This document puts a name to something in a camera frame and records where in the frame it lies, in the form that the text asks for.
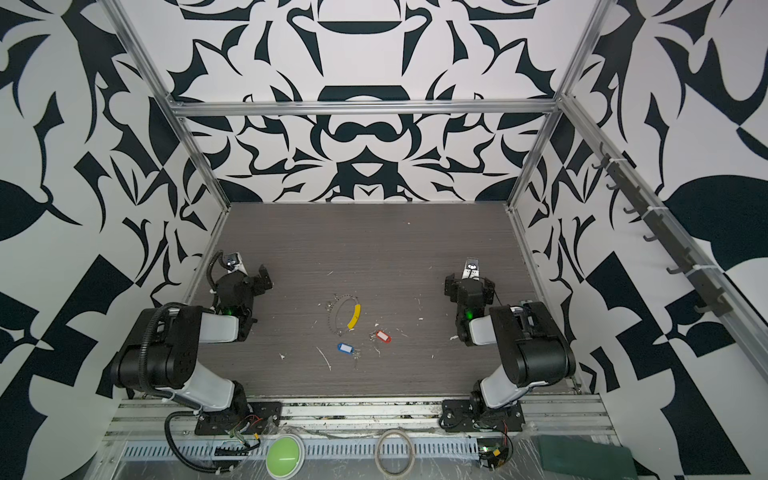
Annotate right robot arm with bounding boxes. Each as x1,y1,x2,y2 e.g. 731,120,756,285
444,274,576,415

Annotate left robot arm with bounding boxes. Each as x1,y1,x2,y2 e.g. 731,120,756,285
110,265,273,412

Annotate white slotted cable duct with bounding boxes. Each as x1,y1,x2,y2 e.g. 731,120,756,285
122,437,480,462

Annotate metal keyring with yellow tag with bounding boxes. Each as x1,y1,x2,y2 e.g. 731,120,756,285
327,294,362,337

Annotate tape roll ring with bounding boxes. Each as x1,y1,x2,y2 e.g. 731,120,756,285
374,428,416,479

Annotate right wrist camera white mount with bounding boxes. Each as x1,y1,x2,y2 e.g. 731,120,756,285
461,258,480,280

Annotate red key tag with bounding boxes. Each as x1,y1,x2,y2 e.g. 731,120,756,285
374,330,392,343

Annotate aluminium frame crossbar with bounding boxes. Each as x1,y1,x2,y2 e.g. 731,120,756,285
170,99,556,117

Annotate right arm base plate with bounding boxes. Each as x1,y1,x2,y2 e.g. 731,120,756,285
438,399,525,433

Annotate aluminium front rail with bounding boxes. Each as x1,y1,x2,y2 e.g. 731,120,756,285
104,392,619,442

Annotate black wall hook rack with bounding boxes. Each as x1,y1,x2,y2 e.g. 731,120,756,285
593,143,734,317

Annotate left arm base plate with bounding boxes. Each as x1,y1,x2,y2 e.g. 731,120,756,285
194,401,283,436

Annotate dark green cloth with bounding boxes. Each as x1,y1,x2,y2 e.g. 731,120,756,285
536,435,638,480

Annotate green round button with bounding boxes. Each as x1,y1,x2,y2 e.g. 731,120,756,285
265,434,306,480

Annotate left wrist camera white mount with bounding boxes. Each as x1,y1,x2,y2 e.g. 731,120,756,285
219,252,247,275

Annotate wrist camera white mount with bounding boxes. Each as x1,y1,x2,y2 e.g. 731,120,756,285
219,252,247,275
461,258,480,280

